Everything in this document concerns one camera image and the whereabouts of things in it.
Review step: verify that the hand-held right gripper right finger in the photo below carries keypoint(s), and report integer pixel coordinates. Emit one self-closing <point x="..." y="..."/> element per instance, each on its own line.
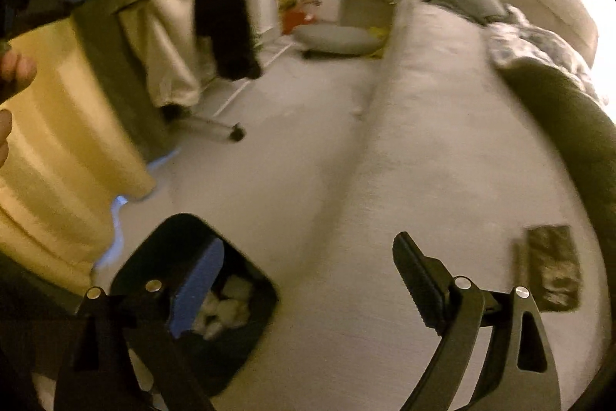
<point x="414" y="276"/>

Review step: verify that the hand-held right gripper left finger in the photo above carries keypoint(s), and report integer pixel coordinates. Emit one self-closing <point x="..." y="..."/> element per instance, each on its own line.
<point x="197" y="286"/>

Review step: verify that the white tissues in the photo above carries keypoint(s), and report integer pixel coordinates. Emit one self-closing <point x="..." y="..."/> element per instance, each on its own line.
<point x="231" y="310"/>

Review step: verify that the black trash bin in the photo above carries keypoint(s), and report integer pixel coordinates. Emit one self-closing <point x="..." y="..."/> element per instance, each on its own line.
<point x="144" y="257"/>

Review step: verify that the patterned plastic packet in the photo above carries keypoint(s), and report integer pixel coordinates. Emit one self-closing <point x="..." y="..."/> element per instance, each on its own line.
<point x="551" y="266"/>

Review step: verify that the person's left hand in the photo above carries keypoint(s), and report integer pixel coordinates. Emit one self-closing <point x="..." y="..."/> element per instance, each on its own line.
<point x="17" y="69"/>

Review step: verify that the hanging beige garment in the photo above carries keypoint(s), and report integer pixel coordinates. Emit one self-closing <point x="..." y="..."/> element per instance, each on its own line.
<point x="163" y="6"/>

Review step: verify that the hanging olive garment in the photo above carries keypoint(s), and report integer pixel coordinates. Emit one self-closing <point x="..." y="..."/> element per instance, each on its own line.
<point x="125" y="79"/>

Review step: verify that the bed with grey sheet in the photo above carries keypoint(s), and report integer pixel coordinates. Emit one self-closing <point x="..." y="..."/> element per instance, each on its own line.
<point x="409" y="151"/>

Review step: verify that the white clothes rack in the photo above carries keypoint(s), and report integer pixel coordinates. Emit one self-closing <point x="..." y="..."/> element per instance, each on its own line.
<point x="216" y="129"/>

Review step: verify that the red bag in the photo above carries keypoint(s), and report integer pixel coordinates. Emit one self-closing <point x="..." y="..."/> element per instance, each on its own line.
<point x="293" y="21"/>

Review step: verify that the grey duvet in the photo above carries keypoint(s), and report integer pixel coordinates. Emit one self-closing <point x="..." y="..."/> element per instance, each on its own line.
<point x="568" y="127"/>

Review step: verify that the grey cushioned stool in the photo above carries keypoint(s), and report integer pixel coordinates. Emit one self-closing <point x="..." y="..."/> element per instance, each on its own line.
<point x="332" y="38"/>

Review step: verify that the yellow bag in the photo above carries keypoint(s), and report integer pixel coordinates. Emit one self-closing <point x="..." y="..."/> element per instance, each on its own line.
<point x="380" y="38"/>

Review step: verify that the grey pillow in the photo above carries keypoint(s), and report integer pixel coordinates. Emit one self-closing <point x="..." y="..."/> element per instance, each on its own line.
<point x="467" y="4"/>

